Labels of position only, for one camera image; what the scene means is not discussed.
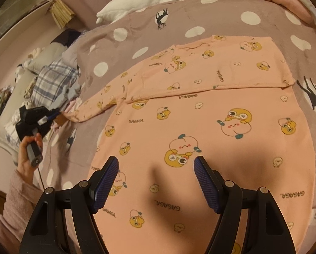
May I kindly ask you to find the white framed cabinet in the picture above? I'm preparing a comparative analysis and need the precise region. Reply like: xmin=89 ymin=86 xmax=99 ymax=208
xmin=0 ymin=0 xmax=55 ymax=57

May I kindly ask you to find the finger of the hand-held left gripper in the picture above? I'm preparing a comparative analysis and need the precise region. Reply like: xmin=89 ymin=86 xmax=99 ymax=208
xmin=42 ymin=110 xmax=62 ymax=124

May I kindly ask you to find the mauve polka dot blanket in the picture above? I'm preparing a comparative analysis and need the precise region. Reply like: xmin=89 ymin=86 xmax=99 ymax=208
xmin=36 ymin=0 xmax=316 ymax=254

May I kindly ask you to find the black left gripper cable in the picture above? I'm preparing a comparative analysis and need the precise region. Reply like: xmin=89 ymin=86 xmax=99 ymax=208
xmin=36 ymin=167 xmax=46 ymax=191

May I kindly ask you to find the pink cartoon print shirt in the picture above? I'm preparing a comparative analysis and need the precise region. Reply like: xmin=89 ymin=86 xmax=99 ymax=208
xmin=60 ymin=34 xmax=316 ymax=254

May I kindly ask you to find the person's left hand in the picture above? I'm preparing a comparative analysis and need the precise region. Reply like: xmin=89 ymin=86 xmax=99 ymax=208
xmin=15 ymin=133 xmax=44 ymax=184

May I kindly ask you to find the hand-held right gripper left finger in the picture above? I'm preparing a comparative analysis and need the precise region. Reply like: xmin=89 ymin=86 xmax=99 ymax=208
xmin=19 ymin=156 xmax=120 ymax=254

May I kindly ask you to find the dark blue cloth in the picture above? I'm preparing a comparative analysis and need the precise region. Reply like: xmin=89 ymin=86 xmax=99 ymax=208
xmin=51 ymin=29 xmax=83 ymax=45

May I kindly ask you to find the person's left forearm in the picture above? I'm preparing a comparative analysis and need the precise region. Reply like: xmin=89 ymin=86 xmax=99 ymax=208
xmin=0 ymin=169 xmax=46 ymax=245

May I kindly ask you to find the light grey pillow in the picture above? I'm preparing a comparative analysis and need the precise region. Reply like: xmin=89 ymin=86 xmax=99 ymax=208
xmin=27 ymin=42 xmax=68 ymax=75

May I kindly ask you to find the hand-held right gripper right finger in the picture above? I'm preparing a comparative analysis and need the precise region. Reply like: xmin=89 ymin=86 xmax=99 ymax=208
xmin=193 ymin=156 xmax=297 ymax=254

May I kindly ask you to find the blue plaid cloth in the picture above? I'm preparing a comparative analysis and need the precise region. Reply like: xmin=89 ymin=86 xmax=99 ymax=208
xmin=30 ymin=58 xmax=81 ymax=109

